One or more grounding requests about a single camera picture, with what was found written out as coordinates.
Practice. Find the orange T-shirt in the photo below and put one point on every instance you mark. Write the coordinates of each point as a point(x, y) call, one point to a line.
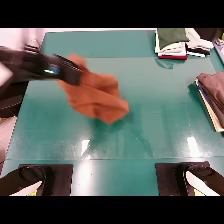
point(96, 96)

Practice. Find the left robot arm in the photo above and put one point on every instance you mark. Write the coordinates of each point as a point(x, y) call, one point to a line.
point(28, 66)

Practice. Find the red garment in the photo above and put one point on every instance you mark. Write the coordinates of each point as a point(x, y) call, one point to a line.
point(173, 57)

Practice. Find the dark green garment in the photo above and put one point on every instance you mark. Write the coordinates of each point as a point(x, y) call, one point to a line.
point(171, 36)

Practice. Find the beige garment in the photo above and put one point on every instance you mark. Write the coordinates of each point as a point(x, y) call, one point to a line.
point(213, 118)

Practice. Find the brown garment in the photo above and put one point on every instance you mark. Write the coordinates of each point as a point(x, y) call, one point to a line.
point(213, 86)

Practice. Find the black garment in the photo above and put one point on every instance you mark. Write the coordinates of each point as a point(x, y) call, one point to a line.
point(198, 51)

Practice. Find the cream garment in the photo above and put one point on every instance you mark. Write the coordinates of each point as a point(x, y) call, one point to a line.
point(198, 39)

